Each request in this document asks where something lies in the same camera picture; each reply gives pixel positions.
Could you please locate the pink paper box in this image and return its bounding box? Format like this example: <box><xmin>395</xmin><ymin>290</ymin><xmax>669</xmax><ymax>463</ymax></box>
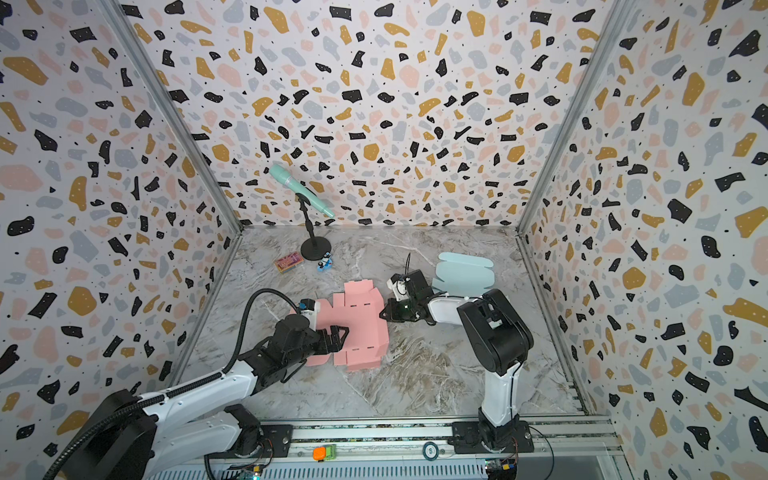
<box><xmin>307</xmin><ymin>279</ymin><xmax>389</xmax><ymax>372</ymax></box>

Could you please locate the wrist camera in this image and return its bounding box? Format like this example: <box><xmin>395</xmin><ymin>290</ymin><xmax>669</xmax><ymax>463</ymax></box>
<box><xmin>298</xmin><ymin>299</ymin><xmax>320</xmax><ymax>330</ymax></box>
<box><xmin>386</xmin><ymin>274</ymin><xmax>409</xmax><ymax>301</ymax></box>

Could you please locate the orange button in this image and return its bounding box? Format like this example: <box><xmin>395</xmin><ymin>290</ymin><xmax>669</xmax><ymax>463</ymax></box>
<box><xmin>312</xmin><ymin>444</ymin><xmax>336</xmax><ymax>462</ymax></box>

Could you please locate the small pink card box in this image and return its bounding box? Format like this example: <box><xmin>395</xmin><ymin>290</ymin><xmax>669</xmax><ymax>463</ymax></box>
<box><xmin>274</xmin><ymin>251</ymin><xmax>304</xmax><ymax>273</ymax></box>

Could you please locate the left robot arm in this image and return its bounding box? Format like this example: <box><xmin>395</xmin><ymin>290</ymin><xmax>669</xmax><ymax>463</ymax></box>
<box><xmin>45</xmin><ymin>314</ymin><xmax>349</xmax><ymax>479</ymax></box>

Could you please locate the black corrugated cable hose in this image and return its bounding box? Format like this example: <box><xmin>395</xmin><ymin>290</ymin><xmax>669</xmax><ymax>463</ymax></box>
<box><xmin>41</xmin><ymin>287</ymin><xmax>301</xmax><ymax>480</ymax></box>

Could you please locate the small blue toy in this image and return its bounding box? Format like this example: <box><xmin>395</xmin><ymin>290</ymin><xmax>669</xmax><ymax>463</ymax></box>
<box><xmin>318</xmin><ymin>252</ymin><xmax>333</xmax><ymax>272</ymax></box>

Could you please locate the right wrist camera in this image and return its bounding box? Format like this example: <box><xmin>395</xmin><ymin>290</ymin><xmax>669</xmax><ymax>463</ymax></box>
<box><xmin>386</xmin><ymin>274</ymin><xmax>409</xmax><ymax>301</ymax></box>

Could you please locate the mint green microphone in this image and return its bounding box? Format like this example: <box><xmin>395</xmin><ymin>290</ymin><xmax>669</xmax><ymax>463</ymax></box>
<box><xmin>269</xmin><ymin>163</ymin><xmax>335</xmax><ymax>219</ymax></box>

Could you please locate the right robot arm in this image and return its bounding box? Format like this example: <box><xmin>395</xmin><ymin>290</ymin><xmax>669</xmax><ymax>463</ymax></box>
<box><xmin>379</xmin><ymin>270</ymin><xmax>534</xmax><ymax>452</ymax></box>

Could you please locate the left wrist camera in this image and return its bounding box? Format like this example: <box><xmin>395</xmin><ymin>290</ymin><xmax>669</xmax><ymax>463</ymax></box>
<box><xmin>298</xmin><ymin>299</ymin><xmax>320</xmax><ymax>330</ymax></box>

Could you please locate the black microphone stand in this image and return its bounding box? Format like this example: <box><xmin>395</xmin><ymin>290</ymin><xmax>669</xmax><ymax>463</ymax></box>
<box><xmin>296</xmin><ymin>194</ymin><xmax>332</xmax><ymax>261</ymax></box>

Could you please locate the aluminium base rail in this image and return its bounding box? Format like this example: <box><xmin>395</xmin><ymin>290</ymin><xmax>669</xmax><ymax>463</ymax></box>
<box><xmin>143</xmin><ymin>416</ymin><xmax>631</xmax><ymax>480</ymax></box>

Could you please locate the mint flat paper box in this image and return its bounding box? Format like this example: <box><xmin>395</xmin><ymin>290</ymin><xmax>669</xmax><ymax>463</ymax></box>
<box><xmin>432</xmin><ymin>252</ymin><xmax>495</xmax><ymax>297</ymax></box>

